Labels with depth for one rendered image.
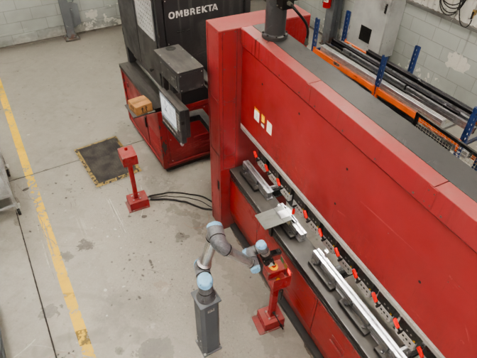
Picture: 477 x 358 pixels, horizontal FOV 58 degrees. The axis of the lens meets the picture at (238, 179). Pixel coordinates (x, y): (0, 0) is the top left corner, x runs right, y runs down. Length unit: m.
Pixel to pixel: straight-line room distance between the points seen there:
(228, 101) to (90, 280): 2.26
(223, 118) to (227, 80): 0.38
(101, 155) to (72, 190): 0.69
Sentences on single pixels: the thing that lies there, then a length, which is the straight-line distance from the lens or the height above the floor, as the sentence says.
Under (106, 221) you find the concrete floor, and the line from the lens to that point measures 5.14.
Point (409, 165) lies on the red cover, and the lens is 2.30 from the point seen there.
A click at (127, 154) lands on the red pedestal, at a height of 0.80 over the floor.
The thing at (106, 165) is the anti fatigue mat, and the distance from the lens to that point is 5.85.
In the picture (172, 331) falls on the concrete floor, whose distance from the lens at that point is 4.19.
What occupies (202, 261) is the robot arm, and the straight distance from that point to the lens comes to 3.26.
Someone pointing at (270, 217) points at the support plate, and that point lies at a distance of 3.64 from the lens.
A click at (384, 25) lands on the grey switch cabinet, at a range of 7.64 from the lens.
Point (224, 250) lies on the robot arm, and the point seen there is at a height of 1.34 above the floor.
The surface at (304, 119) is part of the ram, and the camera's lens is 2.98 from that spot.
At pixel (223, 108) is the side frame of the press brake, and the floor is 1.60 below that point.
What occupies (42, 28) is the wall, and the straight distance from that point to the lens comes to 9.45.
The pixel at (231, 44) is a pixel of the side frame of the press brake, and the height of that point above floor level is 2.18.
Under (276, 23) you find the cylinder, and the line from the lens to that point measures 3.29.
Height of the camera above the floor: 3.67
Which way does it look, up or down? 42 degrees down
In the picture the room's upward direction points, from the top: 1 degrees clockwise
